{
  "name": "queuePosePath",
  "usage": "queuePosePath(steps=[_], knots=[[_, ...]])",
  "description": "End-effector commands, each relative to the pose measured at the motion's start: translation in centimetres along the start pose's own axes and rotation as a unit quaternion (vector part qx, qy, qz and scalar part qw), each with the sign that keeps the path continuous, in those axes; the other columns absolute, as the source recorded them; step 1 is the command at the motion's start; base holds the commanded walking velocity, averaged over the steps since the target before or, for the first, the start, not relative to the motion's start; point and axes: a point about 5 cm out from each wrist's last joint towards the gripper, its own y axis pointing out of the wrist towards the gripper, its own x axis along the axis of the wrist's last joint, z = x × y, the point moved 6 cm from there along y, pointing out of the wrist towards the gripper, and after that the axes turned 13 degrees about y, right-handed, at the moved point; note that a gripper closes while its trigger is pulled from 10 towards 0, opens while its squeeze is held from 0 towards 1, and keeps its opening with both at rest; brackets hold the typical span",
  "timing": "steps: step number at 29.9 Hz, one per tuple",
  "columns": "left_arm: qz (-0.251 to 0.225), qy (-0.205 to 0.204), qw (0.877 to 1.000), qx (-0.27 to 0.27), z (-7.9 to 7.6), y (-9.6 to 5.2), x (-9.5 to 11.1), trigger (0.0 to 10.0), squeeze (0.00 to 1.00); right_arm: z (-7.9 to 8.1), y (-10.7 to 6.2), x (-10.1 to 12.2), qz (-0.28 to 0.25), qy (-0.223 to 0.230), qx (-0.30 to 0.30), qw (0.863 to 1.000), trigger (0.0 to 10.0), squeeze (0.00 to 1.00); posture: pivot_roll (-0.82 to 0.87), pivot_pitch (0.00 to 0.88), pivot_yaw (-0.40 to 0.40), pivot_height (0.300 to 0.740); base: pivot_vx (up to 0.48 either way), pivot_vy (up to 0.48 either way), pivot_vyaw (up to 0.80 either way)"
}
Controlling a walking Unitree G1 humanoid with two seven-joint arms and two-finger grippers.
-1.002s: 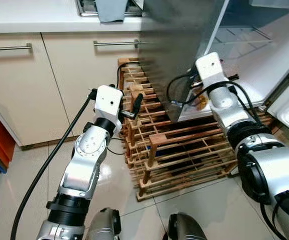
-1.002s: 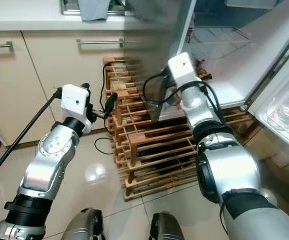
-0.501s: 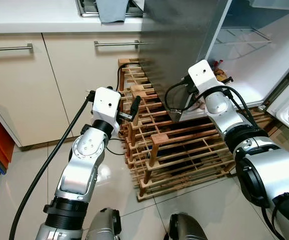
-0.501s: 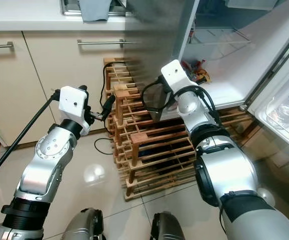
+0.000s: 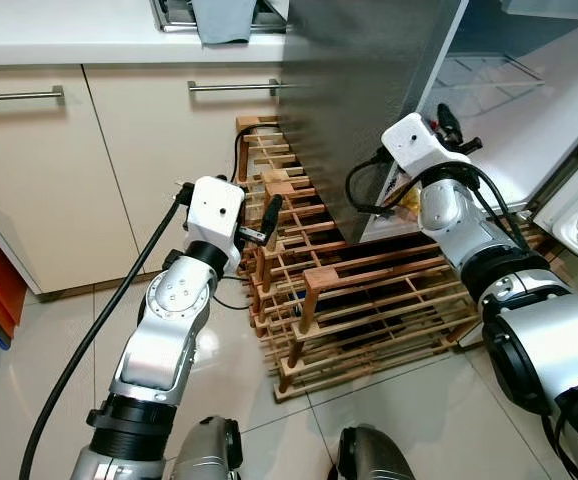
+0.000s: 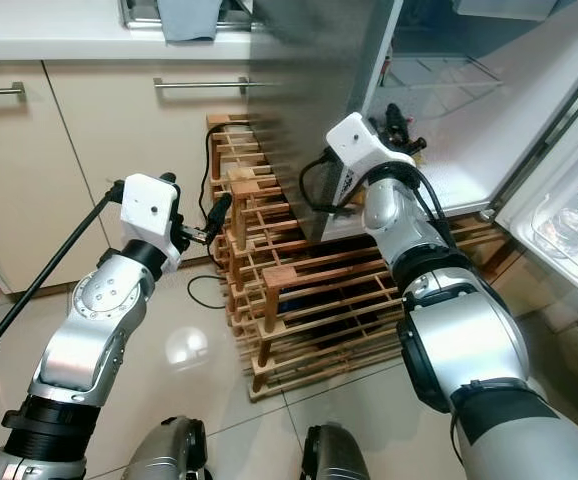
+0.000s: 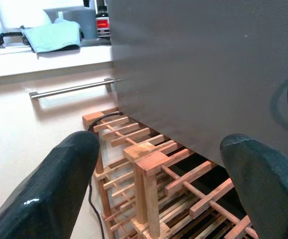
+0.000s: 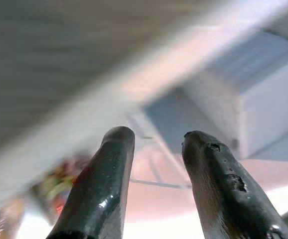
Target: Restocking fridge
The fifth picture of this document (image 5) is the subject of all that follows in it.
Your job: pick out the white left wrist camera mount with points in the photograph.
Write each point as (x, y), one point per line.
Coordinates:
(214, 210)

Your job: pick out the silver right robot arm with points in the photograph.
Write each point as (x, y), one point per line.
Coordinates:
(529, 330)

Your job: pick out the wooden slat wine rack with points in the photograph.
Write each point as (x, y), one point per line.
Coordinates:
(369, 275)

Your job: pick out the clear plastic snack bag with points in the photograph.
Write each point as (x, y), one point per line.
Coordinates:
(406, 203)

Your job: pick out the silver mini fridge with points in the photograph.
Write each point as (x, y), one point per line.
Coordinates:
(359, 100)

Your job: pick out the grey hanging towel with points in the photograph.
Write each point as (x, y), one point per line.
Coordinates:
(224, 20)

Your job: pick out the robot right leg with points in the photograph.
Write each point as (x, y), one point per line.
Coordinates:
(369, 458)

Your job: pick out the white countertop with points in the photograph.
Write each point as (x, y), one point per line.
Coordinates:
(59, 35)

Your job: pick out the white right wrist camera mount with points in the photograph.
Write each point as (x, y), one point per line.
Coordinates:
(409, 145)

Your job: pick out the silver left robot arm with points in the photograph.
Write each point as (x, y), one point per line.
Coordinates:
(164, 340)

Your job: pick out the steel sink tray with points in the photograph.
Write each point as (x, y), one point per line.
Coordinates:
(172, 15)

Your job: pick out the cream cabinet door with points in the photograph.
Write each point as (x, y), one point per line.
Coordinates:
(179, 150)
(39, 190)

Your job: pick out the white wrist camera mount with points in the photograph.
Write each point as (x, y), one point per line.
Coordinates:
(409, 145)
(214, 210)

